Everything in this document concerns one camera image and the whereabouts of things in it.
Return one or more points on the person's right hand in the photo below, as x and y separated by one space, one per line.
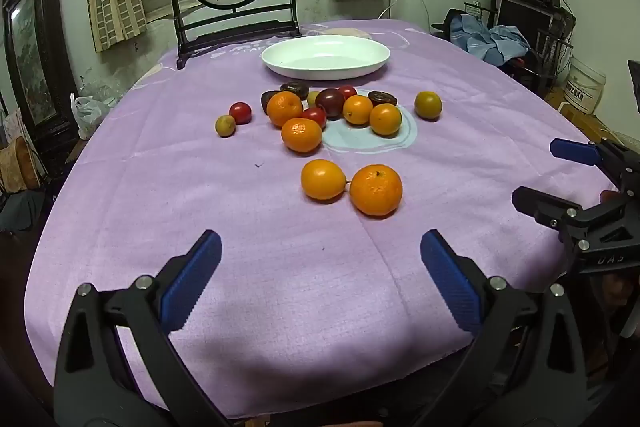
620 302

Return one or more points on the dark purple tomato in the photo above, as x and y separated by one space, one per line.
330 102

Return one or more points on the white oval plate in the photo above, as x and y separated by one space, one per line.
325 57

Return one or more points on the dark purple fruit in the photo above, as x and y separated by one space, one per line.
265 101

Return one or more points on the purple tablecloth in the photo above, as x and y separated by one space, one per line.
250 217

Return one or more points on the large bumpy mandarin orange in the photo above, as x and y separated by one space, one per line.
376 190

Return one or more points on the small yellow-green fruit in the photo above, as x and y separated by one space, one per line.
225 126
313 97

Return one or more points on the small smooth orange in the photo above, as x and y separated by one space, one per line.
385 120
357 110

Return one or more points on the smooth round orange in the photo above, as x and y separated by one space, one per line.
323 180

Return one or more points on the yellow-green tomato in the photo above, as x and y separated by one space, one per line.
428 105

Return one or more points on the dark brown date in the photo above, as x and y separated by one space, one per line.
294 89
383 97

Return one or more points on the white bucket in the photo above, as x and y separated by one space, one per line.
585 87

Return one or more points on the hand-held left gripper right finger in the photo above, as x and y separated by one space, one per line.
452 279

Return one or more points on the patterned cushion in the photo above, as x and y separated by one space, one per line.
20 157

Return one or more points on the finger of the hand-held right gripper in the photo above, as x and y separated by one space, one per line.
572 151
537 202

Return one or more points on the black monitor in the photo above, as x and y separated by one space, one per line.
522 17

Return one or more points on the white plastic bag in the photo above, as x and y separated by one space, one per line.
90 114

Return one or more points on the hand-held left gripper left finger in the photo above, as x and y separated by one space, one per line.
192 277

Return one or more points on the blue cloth pile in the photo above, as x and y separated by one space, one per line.
492 39

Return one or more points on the red cherry tomato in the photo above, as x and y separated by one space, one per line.
348 92
316 117
240 113

